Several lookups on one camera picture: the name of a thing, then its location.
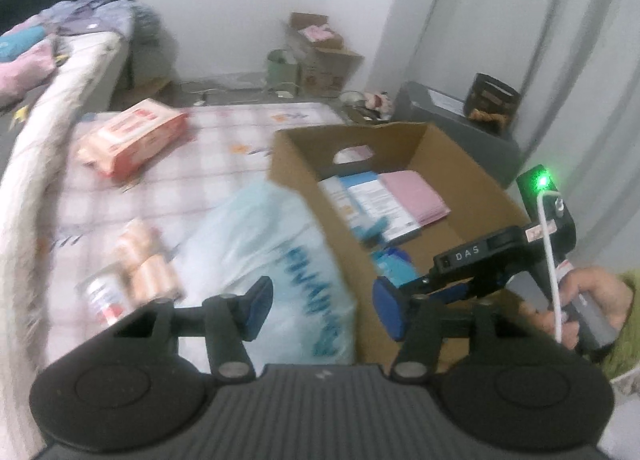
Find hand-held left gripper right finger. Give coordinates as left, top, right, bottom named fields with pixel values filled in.
left=372, top=276, right=526, bottom=383

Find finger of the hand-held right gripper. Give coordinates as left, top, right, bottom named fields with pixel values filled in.
left=411, top=265, right=508, bottom=312

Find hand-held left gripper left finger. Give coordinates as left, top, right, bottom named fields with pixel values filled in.
left=112, top=276, right=275, bottom=382

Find blue white plastic packet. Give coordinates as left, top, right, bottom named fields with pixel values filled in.
left=371, top=246, right=426, bottom=287

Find large cardboard box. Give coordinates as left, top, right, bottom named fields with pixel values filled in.
left=267, top=121, right=533, bottom=366

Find small teal packet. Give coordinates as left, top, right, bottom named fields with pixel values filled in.
left=357, top=220, right=388, bottom=243

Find pink packet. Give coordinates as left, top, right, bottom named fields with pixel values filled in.
left=380, top=170, right=451, bottom=226

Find blue edged white packet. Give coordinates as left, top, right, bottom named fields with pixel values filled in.
left=340, top=171, right=423, bottom=246

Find orange striped towel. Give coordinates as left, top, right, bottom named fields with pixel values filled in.
left=112, top=219, right=183, bottom=303

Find white tissue packet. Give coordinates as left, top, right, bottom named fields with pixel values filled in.
left=317, top=175, right=371, bottom=241

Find person's right forearm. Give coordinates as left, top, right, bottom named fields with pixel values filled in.
left=597, top=270, right=640, bottom=386

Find person's right hand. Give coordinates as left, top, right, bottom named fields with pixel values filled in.
left=517, top=265, right=632, bottom=341

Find white plastic bag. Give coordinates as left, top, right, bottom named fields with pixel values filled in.
left=172, top=183, right=358, bottom=366

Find grey storage bin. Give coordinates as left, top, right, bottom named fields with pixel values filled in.
left=392, top=80, right=523, bottom=188

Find plaid mat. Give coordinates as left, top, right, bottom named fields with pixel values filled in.
left=37, top=103, right=351, bottom=371

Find black snack bag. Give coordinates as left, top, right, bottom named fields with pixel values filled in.
left=462, top=73, right=521, bottom=136

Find small white plush toy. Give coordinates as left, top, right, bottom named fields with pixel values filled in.
left=362, top=90, right=396, bottom=116

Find red tissue pack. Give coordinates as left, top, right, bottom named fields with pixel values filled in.
left=75, top=98, right=190, bottom=181

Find green bucket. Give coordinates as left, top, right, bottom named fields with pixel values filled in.
left=266, top=48, right=301, bottom=94

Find small cardboard box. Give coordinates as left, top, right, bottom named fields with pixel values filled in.
left=285, top=13, right=365, bottom=96

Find grey white curtain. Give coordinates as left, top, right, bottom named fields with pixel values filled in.
left=370, top=0, right=640, bottom=286

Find pink white wrapper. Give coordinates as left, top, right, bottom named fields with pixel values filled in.
left=302, top=24, right=335, bottom=44

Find dark grey cloth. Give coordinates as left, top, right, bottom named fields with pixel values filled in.
left=132, top=3, right=178, bottom=91

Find white fluffy blanket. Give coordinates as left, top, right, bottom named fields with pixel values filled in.
left=0, top=30, right=126, bottom=460

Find pink quilt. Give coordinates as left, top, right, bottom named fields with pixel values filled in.
left=0, top=23, right=58, bottom=111

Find purple clothes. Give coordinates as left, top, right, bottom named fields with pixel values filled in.
left=40, top=0, right=136, bottom=36

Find white cable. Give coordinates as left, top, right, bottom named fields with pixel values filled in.
left=537, top=190, right=568, bottom=343

